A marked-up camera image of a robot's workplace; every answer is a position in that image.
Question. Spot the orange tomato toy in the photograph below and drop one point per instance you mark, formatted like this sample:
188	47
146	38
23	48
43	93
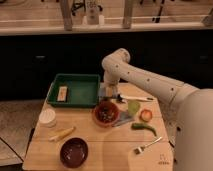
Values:
145	115

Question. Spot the blue sponge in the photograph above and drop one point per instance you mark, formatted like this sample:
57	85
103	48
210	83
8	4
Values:
103	93

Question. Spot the orange bowl with beans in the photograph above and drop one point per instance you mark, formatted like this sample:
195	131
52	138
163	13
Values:
105	114

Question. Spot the grey cloth piece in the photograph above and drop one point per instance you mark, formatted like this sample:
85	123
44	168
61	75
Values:
123	118

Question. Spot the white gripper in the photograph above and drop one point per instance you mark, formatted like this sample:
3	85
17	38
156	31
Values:
111	92

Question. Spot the dark red bowl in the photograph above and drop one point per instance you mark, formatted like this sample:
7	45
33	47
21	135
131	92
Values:
73	153

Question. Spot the green chili pepper toy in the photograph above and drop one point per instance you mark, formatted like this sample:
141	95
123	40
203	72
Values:
143	126

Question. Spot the small wooden block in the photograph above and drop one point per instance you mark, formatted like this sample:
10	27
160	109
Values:
62	93

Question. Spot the green plastic tray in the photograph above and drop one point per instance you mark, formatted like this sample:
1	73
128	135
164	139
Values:
82	90

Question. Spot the wooden table post left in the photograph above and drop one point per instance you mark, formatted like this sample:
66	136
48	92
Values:
66	14

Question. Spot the wooden table post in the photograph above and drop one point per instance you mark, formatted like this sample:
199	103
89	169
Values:
66	14
127	17

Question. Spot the wooden table post right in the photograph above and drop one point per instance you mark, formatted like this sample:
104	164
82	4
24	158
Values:
127	17

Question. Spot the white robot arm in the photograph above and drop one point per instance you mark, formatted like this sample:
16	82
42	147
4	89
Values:
194	136

